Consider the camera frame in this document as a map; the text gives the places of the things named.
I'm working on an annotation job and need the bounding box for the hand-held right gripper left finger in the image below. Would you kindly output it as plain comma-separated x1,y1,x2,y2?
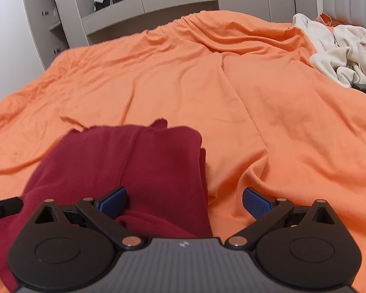
33,186,144,249

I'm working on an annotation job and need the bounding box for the cream clothes pile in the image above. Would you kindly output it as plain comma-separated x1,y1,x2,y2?
293,13,366,98

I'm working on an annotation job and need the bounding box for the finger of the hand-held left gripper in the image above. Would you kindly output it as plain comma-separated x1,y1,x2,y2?
0,197,23,224

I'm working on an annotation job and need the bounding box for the dark red garment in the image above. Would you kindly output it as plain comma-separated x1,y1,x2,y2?
0,118,214,292

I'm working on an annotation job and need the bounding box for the orange bed sheet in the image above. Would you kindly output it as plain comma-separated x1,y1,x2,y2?
0,10,366,293

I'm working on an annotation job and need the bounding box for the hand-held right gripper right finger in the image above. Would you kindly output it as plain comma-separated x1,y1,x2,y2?
225,187,334,249

